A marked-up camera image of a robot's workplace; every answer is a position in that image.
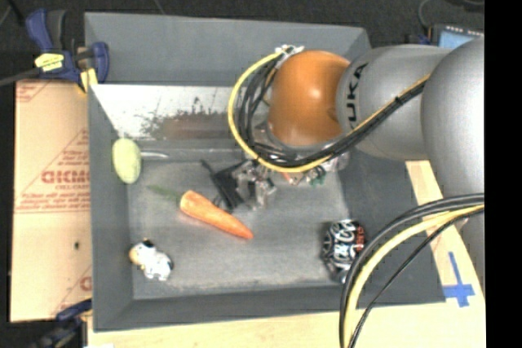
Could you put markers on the brown cardboard board, red print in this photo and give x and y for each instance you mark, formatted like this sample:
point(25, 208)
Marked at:
point(49, 224)

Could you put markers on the pale green fruit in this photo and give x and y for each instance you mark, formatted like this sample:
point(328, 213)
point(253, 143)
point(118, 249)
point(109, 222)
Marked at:
point(126, 161)

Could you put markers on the crushed black drink can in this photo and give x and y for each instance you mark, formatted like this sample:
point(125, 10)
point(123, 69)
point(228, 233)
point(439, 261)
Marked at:
point(341, 244)

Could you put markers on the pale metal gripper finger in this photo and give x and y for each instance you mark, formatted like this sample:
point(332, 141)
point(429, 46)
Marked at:
point(264, 191)
point(246, 176)

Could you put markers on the grey metal bin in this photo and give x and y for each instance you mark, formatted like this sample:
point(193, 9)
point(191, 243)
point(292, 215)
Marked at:
point(285, 256)

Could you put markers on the orange toy carrot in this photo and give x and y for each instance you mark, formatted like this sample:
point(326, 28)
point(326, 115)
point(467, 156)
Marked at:
point(212, 214)

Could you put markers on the black and white toy cow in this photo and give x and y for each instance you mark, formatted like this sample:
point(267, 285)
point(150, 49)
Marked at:
point(154, 261)

